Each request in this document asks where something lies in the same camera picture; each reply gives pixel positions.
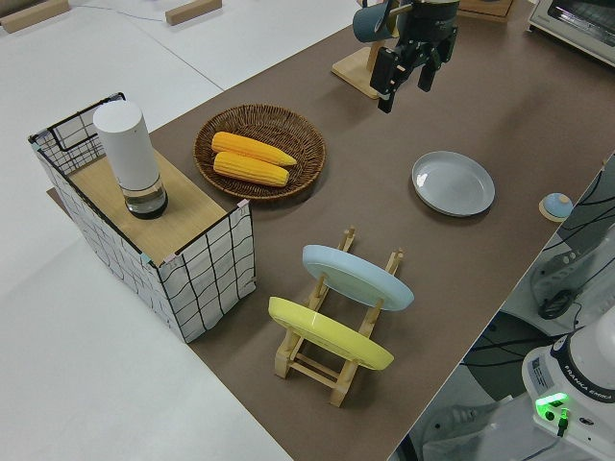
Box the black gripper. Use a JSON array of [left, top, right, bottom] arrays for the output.
[[372, 0, 460, 115]]

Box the white toaster oven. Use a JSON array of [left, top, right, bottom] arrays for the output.
[[525, 0, 615, 66]]

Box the wooden block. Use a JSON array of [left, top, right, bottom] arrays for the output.
[[164, 0, 223, 26], [0, 0, 70, 34]]

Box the brown table mat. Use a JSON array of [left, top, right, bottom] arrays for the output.
[[46, 0, 615, 461]]

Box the black cable coil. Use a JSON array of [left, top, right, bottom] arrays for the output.
[[537, 287, 578, 322]]

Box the wooden plate rack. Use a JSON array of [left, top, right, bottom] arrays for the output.
[[273, 224, 406, 408]]

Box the gray adapter box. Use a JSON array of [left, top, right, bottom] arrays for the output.
[[530, 237, 595, 289]]

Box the wooden shelf box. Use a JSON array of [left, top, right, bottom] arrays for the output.
[[66, 148, 228, 255]]

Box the black wire grid basket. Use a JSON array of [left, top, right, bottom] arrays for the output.
[[27, 90, 256, 345]]

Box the brown wicker basket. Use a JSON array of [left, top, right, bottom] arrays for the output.
[[193, 103, 329, 203]]

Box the yellow corn cob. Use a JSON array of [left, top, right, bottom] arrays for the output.
[[210, 132, 298, 167], [212, 151, 291, 188]]

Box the blue service bell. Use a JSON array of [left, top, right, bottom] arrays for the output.
[[537, 191, 573, 223]]

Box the dark teal mug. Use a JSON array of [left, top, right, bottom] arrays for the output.
[[353, 0, 401, 45]]

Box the gray plate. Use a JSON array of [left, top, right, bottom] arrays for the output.
[[410, 150, 496, 218]]

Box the light blue plate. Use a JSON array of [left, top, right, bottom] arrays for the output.
[[302, 244, 415, 313]]

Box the yellow plate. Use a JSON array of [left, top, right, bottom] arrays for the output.
[[267, 296, 396, 372]]

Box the wooden mug tree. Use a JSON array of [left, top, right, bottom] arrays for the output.
[[331, 3, 410, 101]]

